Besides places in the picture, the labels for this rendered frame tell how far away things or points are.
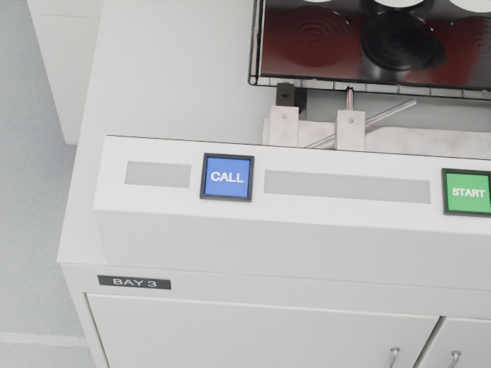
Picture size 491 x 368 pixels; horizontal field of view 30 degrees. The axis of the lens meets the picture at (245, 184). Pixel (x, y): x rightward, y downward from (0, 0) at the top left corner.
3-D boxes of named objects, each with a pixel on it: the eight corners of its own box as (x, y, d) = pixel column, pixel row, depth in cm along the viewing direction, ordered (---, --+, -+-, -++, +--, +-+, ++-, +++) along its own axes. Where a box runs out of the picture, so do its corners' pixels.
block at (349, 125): (334, 122, 113) (337, 108, 110) (362, 123, 113) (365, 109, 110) (333, 177, 109) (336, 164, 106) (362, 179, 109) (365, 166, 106)
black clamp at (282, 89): (275, 92, 115) (277, 79, 112) (293, 93, 115) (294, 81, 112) (275, 115, 113) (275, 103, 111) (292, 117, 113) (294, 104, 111)
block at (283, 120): (269, 117, 113) (270, 104, 110) (297, 120, 113) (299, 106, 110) (266, 173, 109) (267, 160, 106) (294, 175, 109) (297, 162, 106)
